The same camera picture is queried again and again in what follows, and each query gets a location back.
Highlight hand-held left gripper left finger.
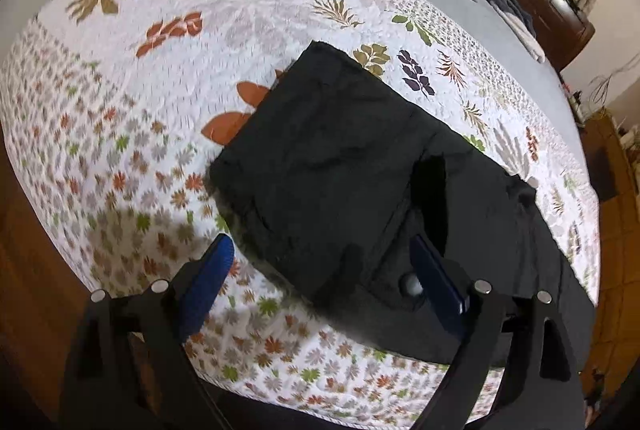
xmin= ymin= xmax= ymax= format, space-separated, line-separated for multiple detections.
xmin=60 ymin=232 xmax=236 ymax=430

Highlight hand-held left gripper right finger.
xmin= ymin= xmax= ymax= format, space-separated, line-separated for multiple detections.
xmin=390 ymin=234 xmax=586 ymax=430

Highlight black pants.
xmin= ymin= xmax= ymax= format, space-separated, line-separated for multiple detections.
xmin=202 ymin=40 xmax=598 ymax=368

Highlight floral quilt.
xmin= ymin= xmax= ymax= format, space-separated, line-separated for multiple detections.
xmin=0 ymin=0 xmax=601 ymax=426

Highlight white cloth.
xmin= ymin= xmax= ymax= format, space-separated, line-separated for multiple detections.
xmin=500 ymin=12 xmax=546 ymax=63

